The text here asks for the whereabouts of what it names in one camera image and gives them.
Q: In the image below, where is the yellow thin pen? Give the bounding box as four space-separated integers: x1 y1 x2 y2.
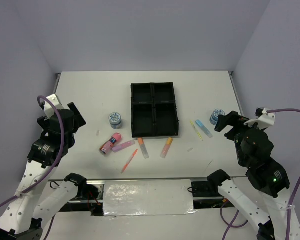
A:
190 120 204 142

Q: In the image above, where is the orange-red thin pen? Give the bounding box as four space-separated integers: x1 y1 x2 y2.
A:
121 149 138 174

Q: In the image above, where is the orange-capped clear highlighter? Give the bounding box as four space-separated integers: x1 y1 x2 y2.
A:
137 137 149 159

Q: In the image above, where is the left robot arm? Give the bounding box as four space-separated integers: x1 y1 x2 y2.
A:
0 102 99 240

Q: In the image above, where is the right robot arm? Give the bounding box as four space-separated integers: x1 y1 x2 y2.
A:
207 108 300 240

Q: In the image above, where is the blue-lidded jar right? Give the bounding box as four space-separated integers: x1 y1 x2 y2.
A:
209 109 226 126

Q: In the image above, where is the blue-lidded jar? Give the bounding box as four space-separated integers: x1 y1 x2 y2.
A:
108 112 123 130
209 109 226 126

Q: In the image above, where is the blue-capped highlighter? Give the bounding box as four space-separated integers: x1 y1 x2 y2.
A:
195 119 213 138

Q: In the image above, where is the blue-lidded jar left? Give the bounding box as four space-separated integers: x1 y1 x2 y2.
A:
108 112 123 130

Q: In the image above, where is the pink-capped marker bottle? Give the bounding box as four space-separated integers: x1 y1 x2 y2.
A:
99 132 122 156

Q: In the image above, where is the purple highlighter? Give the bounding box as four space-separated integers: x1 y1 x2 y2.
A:
112 140 135 153

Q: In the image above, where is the black four-compartment organizer tray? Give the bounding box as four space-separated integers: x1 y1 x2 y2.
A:
130 82 180 138

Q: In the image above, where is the silver tape sheet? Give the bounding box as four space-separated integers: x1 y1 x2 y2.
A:
103 179 196 217

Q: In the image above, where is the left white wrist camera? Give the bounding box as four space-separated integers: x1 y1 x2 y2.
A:
37 94 64 119

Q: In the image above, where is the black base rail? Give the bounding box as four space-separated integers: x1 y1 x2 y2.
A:
48 176 248 217

